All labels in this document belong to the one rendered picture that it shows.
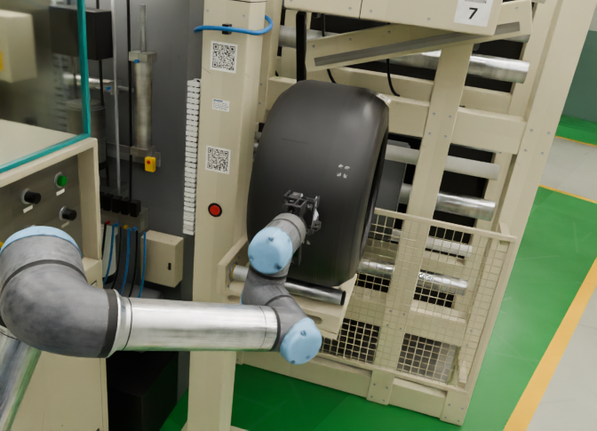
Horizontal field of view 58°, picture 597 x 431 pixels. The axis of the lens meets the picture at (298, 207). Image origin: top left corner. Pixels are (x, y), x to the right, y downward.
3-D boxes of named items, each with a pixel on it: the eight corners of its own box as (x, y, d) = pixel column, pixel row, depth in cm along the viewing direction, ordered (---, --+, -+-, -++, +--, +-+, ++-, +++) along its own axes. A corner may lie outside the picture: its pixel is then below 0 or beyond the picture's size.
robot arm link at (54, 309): (11, 305, 63) (337, 321, 89) (9, 259, 71) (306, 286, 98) (-8, 385, 66) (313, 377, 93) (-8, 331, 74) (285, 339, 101)
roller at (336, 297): (234, 262, 162) (232, 276, 163) (230, 265, 158) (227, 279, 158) (347, 289, 155) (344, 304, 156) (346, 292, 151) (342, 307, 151)
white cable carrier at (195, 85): (182, 233, 168) (187, 80, 148) (189, 227, 172) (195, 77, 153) (195, 235, 167) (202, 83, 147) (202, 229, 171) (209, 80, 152)
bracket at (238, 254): (215, 292, 157) (217, 264, 153) (258, 236, 193) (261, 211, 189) (226, 295, 157) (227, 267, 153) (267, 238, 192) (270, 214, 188)
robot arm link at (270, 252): (239, 270, 97) (250, 228, 94) (258, 250, 107) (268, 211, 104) (280, 285, 96) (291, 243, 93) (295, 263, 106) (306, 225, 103)
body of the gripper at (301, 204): (322, 195, 118) (309, 210, 107) (316, 231, 121) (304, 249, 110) (289, 188, 120) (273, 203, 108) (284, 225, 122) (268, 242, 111)
